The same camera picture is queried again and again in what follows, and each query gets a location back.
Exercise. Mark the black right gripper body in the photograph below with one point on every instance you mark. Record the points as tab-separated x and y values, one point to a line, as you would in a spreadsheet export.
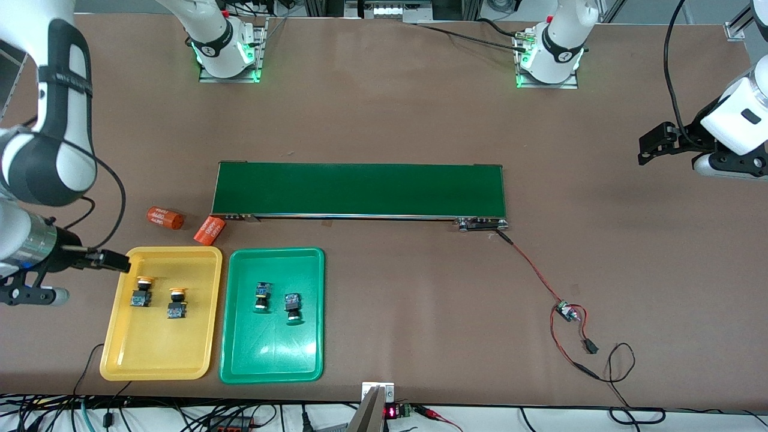
64	255

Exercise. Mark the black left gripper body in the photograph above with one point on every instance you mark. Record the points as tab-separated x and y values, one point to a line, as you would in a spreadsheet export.
694	131

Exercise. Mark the yellow push button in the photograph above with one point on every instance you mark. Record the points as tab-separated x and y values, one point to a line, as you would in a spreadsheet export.
142	292
176	303

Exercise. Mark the orange cylinder white print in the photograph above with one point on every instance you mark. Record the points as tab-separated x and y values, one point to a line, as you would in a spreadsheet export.
165	218
209	230

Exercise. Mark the green push button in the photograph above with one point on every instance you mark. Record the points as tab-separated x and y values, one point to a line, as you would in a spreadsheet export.
261	295
292	307

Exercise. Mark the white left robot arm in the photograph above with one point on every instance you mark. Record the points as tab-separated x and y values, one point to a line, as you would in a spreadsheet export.
561	42

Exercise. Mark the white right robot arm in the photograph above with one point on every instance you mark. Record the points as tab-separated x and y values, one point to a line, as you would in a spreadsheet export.
54	150

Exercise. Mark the yellow plastic tray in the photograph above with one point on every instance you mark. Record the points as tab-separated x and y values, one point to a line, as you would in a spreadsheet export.
159	348

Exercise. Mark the green plastic tray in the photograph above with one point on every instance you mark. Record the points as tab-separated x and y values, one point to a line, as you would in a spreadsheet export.
273	354

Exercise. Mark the small green controller board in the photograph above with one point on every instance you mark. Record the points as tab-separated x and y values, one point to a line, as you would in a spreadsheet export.
564	311

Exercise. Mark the black orange power strip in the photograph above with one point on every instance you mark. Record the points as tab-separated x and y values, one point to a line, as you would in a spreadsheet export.
231	425

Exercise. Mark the green conveyor belt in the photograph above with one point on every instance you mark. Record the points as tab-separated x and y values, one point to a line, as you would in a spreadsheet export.
360	189

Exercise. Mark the white electronics unit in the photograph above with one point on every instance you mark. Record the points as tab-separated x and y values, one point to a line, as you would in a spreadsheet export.
390	11

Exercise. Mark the green board red display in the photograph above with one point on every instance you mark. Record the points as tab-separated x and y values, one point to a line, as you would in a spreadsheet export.
397	411

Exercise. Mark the red clip lead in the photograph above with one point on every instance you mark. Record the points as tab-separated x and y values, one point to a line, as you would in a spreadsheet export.
435	414

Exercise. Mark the aluminium frame corner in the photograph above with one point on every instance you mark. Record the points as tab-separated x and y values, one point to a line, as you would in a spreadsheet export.
737	31

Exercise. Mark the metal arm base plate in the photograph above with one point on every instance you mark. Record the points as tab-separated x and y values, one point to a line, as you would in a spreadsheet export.
231	79
549	86

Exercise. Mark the silver camera mount bracket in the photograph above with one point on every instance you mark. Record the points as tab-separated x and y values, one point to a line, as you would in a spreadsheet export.
378	390

